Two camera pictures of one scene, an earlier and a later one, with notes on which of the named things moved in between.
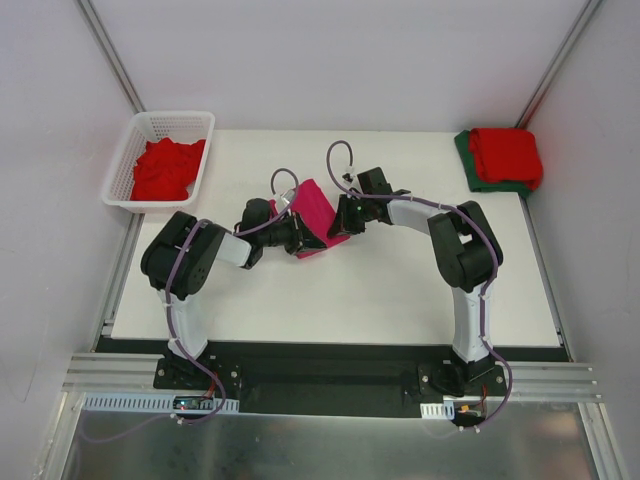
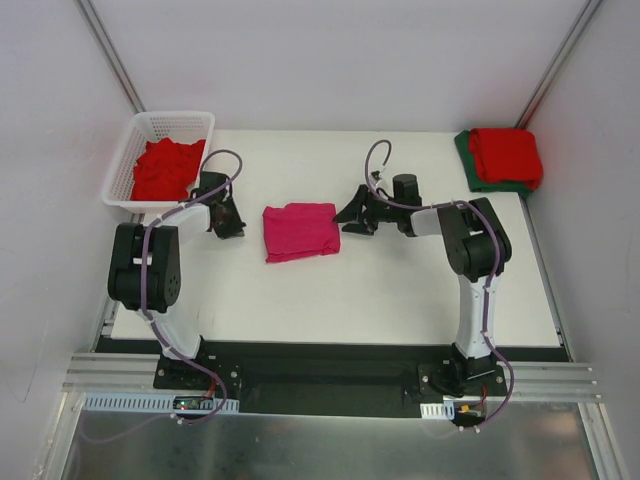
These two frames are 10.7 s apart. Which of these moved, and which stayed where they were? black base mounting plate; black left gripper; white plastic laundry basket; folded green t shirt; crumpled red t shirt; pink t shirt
Moved: black left gripper; pink t shirt
Stayed: white plastic laundry basket; crumpled red t shirt; folded green t shirt; black base mounting plate
